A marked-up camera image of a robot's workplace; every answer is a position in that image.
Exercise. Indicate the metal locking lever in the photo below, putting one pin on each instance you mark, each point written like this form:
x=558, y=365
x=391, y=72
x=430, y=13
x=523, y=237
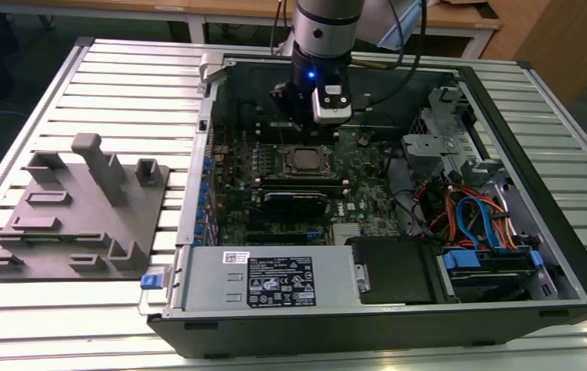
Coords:
x=283, y=138

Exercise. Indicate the silver CPU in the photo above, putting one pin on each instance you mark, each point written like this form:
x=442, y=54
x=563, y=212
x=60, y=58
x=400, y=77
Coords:
x=307, y=158

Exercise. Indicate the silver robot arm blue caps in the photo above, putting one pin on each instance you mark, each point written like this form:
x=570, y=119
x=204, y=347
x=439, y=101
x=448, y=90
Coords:
x=325, y=23

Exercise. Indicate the black expansion slot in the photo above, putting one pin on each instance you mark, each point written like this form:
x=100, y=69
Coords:
x=277, y=237

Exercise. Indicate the metal drive cage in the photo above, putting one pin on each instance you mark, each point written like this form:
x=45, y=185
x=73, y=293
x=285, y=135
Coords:
x=427, y=150

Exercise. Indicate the wooden desk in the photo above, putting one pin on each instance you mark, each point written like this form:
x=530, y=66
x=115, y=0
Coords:
x=468, y=19

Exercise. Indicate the green motherboard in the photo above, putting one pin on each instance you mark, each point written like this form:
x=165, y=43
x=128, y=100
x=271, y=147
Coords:
x=369, y=193

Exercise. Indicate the black graphics card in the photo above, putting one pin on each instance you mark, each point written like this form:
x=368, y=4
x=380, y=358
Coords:
x=292, y=206

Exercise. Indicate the silver chipset heatsink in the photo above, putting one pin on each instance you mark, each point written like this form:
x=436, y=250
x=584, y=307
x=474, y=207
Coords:
x=347, y=230

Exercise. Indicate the wooden cabinet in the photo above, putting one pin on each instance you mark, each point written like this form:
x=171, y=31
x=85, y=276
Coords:
x=560, y=46

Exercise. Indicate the hard disk in blue carrier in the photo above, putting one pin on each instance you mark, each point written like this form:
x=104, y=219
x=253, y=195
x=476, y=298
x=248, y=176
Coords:
x=460, y=259

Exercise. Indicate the silver power supply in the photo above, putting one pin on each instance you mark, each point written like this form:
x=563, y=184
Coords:
x=209, y=278

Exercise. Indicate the grey parts rack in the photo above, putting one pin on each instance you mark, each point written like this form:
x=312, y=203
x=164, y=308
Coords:
x=81, y=216

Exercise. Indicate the blue latch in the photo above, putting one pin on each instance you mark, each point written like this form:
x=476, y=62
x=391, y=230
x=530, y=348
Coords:
x=149, y=282

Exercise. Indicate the black PC case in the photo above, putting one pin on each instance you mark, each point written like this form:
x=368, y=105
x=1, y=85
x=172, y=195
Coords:
x=324, y=336

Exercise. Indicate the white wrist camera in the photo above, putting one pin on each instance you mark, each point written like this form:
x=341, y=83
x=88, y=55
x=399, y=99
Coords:
x=331, y=112

